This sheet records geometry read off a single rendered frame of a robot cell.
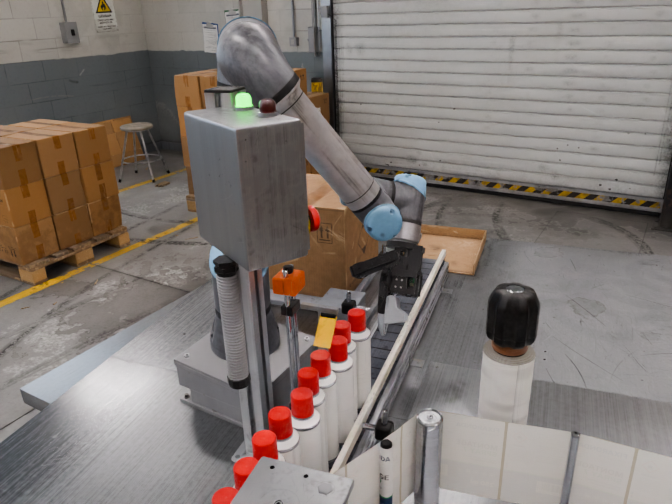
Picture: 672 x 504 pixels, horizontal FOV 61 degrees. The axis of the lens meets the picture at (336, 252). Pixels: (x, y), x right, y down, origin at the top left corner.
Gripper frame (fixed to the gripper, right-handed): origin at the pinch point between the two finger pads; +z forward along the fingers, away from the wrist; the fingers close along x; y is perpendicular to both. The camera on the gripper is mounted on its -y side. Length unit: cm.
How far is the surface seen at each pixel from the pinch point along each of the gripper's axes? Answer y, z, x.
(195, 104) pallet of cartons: -241, -146, 256
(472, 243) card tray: 9, -32, 76
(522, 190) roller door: 12, -126, 392
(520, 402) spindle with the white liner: 31.3, 7.5, -23.1
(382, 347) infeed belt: 0.1, 4.1, 3.8
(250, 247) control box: -4, -10, -61
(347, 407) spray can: 3.1, 13.3, -28.4
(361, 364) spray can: 2.5, 6.2, -21.3
